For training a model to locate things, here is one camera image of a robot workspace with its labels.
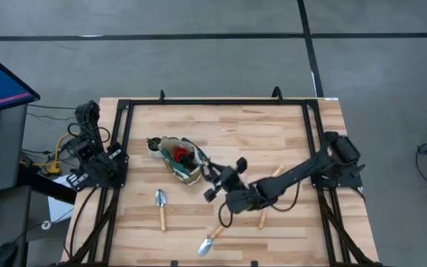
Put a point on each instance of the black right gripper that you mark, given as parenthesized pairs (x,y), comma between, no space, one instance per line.
(230,178)

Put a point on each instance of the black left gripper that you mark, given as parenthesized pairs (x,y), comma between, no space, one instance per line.
(104,168)

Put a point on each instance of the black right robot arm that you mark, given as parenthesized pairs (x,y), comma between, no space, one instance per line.
(302,170)

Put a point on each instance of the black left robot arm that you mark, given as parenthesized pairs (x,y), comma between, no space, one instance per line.
(87,118)

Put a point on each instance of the red garden item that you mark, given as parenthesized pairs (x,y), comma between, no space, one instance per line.
(179,154)

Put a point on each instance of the cream green gardening bag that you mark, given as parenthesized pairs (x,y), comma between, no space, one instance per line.
(167,144)

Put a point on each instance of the small white pot with plant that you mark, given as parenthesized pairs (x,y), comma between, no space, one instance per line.
(155,146)

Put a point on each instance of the white paper sheet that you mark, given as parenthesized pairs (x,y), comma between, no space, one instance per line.
(59,207)

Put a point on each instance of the white round plug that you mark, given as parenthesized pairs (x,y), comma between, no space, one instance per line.
(46,224)

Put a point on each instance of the black desk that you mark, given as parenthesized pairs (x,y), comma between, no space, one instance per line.
(2,155)

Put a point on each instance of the black computer mouse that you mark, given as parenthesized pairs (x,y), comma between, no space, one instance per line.
(4,256)

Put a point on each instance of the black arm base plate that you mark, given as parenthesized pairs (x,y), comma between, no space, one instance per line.
(350,181)
(76,181)

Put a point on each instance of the black aluminium rig frame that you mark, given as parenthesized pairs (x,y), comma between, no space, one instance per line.
(217,101)

